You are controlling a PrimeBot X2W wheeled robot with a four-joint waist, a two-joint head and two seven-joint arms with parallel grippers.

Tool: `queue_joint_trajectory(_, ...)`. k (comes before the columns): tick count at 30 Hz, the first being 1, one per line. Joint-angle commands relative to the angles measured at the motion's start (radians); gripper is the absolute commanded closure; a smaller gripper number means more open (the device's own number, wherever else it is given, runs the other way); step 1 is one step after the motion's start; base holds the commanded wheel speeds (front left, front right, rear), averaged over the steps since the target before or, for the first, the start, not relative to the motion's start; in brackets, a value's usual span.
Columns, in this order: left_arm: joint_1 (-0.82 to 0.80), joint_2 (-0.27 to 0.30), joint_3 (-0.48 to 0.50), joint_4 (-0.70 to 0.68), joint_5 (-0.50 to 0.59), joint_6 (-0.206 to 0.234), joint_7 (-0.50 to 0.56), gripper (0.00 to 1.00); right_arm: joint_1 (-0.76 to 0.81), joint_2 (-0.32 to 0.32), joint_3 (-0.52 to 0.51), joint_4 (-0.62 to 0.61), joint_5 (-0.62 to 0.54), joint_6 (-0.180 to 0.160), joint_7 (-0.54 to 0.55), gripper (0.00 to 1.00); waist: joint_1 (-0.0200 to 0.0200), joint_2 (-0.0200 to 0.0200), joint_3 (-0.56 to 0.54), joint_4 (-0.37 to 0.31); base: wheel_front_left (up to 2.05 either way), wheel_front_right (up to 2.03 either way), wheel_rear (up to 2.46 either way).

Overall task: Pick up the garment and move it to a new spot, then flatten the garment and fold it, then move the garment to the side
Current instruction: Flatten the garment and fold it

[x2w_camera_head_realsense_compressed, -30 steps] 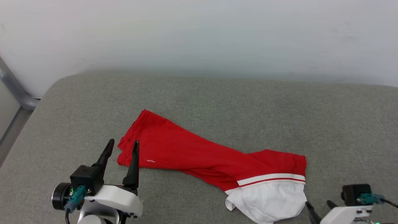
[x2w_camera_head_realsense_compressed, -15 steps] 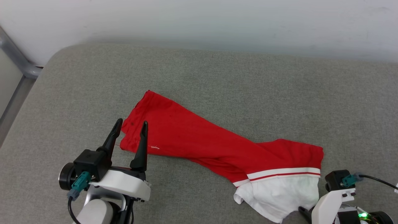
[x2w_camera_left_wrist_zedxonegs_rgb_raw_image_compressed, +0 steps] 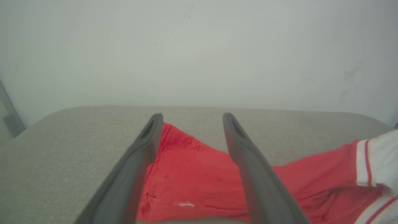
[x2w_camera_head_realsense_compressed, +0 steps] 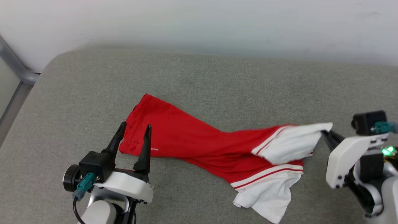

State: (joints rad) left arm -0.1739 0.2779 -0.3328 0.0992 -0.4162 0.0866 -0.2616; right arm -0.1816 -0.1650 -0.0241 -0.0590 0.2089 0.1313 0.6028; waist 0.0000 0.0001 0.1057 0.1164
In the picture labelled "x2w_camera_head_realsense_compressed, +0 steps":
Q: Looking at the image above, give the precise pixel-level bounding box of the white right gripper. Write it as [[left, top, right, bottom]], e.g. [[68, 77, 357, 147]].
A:
[[321, 130, 390, 189]]

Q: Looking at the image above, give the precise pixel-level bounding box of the grey fabric sofa cushion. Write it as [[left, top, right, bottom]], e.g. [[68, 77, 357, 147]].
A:
[[0, 48, 398, 224]]

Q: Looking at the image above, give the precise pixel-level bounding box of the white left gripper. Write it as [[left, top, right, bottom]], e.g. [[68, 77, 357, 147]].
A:
[[93, 121, 155, 204]]

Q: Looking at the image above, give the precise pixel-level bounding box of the teal left camera cable connector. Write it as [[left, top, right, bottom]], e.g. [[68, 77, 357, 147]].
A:
[[72, 172, 96, 201]]

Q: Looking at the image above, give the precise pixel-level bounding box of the teal camera cable connector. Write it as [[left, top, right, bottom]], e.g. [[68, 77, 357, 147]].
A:
[[72, 172, 96, 201], [374, 121, 398, 134]]

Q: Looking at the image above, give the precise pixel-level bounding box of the red white basketball jersey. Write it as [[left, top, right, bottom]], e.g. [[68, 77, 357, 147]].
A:
[[119, 93, 333, 224]]

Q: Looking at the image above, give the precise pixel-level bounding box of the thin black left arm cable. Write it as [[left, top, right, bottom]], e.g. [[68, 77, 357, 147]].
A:
[[73, 197, 86, 224]]

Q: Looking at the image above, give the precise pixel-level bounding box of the teal right camera cable connector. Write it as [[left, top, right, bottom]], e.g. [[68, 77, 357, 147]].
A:
[[374, 121, 398, 134]]

